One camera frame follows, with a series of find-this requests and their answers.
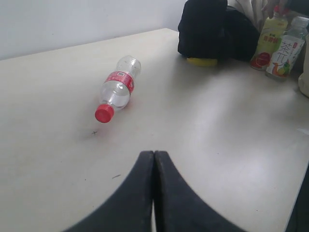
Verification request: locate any black sleeved forearm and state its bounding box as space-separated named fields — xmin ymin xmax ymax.
xmin=178 ymin=0 xmax=260 ymax=62

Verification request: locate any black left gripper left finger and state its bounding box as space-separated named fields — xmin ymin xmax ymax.
xmin=66 ymin=151 xmax=154 ymax=232

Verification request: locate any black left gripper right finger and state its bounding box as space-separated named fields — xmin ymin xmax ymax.
xmin=153 ymin=151 xmax=243 ymax=232

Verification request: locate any clear bottle white label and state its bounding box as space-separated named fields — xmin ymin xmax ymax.
xmin=265 ymin=16 xmax=309 ymax=80

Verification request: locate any yellow bottle red cap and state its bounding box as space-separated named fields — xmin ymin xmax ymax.
xmin=250 ymin=6 xmax=289 ymax=71

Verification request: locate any white green yogurt drink bottle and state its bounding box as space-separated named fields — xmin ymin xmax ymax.
xmin=298 ymin=35 xmax=309 ymax=98

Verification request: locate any beige garment at table edge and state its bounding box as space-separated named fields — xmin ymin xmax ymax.
xmin=227 ymin=0 xmax=268 ymax=32

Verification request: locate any clear bottle red label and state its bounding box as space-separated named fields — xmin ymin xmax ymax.
xmin=95 ymin=55 xmax=141 ymax=123

